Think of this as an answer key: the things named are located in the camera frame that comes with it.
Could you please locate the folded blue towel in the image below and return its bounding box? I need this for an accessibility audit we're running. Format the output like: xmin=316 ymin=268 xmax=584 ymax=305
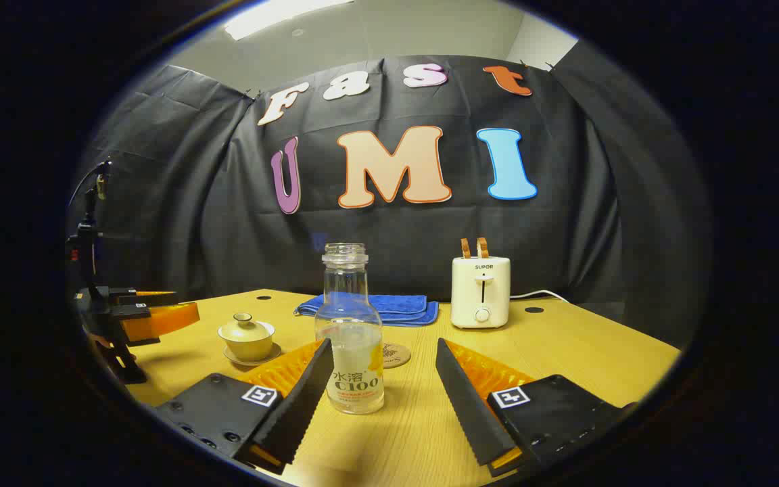
xmin=294 ymin=294 xmax=440 ymax=327

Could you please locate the white toaster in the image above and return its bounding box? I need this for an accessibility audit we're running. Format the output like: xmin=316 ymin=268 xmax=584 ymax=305
xmin=450 ymin=256 xmax=512 ymax=330

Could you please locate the round cork coaster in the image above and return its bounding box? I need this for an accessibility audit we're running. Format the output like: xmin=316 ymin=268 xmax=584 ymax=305
xmin=381 ymin=343 xmax=412 ymax=369

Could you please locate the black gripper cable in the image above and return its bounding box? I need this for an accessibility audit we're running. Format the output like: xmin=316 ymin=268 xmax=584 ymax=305
xmin=68 ymin=161 xmax=112 ymax=207

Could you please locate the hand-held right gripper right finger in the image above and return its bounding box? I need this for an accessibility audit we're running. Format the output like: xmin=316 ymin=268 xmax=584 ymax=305
xmin=435 ymin=338 xmax=637 ymax=478

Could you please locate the clear water bottle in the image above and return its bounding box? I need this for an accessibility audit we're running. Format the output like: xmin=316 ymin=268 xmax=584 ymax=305
xmin=314 ymin=243 xmax=385 ymax=415

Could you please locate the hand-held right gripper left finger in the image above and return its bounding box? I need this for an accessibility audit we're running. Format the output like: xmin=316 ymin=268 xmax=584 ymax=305
xmin=155 ymin=338 xmax=335 ymax=474

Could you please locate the white toaster cable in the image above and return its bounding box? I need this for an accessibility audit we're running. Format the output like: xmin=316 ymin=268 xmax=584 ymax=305
xmin=510 ymin=289 xmax=569 ymax=304

